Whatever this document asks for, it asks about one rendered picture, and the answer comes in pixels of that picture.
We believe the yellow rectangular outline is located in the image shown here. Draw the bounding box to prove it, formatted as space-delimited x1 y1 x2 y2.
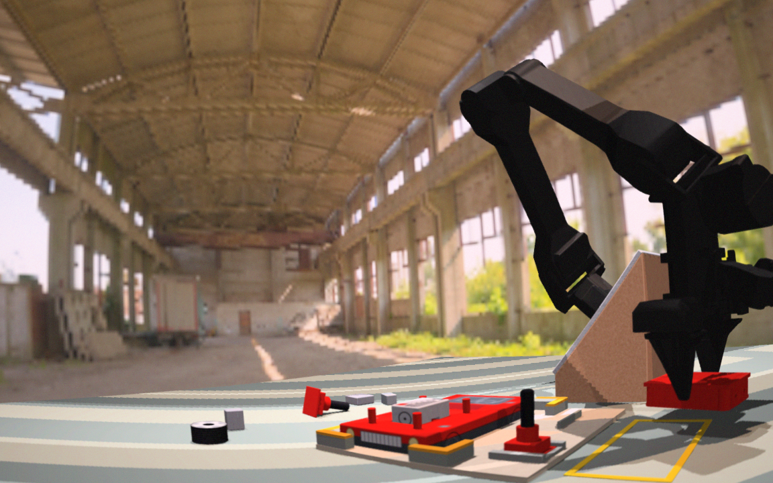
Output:
564 419 712 483

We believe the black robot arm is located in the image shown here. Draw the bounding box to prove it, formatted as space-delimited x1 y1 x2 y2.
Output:
459 58 773 319

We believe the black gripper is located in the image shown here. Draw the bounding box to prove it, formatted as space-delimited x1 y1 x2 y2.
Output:
632 237 749 401

